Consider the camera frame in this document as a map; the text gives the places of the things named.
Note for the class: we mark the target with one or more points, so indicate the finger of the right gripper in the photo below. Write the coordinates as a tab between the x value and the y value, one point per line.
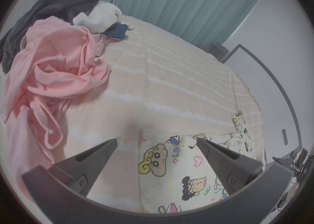
284	163

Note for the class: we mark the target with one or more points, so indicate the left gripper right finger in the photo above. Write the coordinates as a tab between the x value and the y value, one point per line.
230	169

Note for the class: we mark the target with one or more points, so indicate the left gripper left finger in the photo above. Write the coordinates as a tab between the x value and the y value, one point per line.
83	169

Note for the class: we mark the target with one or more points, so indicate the white printed pyjama top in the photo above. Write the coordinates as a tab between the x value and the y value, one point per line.
176	169

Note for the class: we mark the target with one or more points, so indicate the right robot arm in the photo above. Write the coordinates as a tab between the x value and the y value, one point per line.
300	161

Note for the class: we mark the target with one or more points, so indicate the pile of clothes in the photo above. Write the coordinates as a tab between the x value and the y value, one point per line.
61	0

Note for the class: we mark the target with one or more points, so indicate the pink garment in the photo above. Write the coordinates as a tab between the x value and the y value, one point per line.
49	71

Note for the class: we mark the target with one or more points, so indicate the bed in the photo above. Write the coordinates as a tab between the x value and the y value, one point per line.
171	83

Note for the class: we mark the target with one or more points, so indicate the grey bedside table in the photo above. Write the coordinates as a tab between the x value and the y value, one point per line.
218	51

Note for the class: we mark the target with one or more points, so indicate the dark blue garment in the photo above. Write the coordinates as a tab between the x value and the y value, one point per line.
117	31

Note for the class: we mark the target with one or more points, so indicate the white knitted garment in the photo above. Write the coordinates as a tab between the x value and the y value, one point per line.
103	14

